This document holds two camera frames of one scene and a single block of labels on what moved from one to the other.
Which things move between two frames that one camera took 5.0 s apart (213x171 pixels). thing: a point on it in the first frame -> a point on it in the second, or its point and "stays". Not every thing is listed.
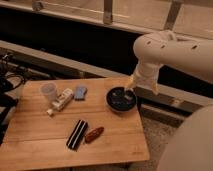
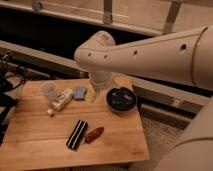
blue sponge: [80, 93] stays
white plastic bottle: [61, 101] stays
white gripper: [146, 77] -> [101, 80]
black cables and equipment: [12, 76] stays
